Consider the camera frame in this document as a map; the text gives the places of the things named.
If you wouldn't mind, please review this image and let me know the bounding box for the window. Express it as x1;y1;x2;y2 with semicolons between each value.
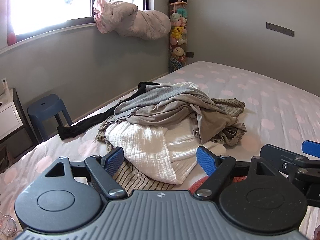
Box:
5;0;155;37

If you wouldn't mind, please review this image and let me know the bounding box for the clear plastic object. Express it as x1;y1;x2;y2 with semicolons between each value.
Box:
0;214;18;238

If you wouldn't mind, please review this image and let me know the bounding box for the pink rolled duvet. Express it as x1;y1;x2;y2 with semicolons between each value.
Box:
93;0;171;40

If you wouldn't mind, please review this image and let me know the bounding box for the person's red knit clothing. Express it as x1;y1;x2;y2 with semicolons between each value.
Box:
188;175;248;193

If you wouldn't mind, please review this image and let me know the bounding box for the clear tube of plush toys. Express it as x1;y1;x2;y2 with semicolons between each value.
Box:
168;2;188;73

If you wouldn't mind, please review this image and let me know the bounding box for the grey shirt with black sleeves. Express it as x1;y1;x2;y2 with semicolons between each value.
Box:
57;81;213;140

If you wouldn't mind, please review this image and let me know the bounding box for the pink round object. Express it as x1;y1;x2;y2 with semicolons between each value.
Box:
6;31;18;44

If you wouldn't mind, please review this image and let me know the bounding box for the grey wall switch panel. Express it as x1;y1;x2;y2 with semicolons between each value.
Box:
266;22;295;37

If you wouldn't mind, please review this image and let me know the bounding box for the bed with pink dotted sheet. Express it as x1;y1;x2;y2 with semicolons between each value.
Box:
0;60;320;240

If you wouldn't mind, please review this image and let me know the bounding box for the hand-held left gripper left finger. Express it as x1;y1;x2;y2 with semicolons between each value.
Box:
44;147;127;198

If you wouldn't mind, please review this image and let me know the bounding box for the olive striped cloth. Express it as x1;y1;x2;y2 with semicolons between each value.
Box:
96;98;247;192

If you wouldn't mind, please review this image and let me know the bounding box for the white nightstand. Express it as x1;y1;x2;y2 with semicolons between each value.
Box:
0;87;34;160

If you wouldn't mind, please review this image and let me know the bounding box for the white carton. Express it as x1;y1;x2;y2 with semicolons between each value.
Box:
0;77;9;97

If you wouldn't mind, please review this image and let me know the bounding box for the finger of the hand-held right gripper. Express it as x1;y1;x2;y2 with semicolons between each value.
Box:
301;140;320;160
259;144;309;173

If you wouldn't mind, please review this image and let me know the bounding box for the white garment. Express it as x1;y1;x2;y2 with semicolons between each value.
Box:
152;81;200;92

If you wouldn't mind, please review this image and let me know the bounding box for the blue plastic stool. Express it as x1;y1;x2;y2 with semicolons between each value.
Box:
27;94;73;143

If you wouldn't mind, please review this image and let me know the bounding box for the white muslin cloth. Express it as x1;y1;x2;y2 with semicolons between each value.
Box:
105;124;227;184

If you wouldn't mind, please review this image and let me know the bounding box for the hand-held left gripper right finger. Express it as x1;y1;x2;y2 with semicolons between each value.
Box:
194;146;274;197

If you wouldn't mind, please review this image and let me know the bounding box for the taupe grey garment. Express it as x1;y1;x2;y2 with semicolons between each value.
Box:
114;97;248;145

